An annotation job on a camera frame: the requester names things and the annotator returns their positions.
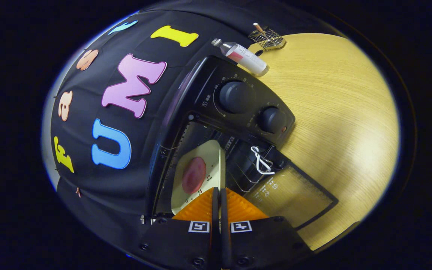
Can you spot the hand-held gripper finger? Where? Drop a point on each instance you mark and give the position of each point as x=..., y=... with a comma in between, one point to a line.
x=215, y=210
x=224, y=210

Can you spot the pink ham slice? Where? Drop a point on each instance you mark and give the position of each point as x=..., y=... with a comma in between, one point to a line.
x=193, y=175

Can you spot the white square tray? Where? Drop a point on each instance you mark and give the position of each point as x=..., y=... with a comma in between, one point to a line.
x=208, y=153

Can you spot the black toaster oven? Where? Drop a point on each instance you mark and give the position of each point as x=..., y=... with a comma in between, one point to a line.
x=208, y=82

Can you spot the reddish cloth clip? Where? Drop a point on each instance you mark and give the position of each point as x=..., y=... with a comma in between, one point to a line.
x=78, y=192

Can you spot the clear plastic bottle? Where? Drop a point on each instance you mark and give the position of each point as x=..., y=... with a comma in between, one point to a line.
x=249, y=60

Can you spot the black table grommet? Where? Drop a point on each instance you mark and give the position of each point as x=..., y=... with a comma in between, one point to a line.
x=259, y=53

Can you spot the small wooden stick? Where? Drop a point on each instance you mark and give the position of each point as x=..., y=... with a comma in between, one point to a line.
x=258, y=28

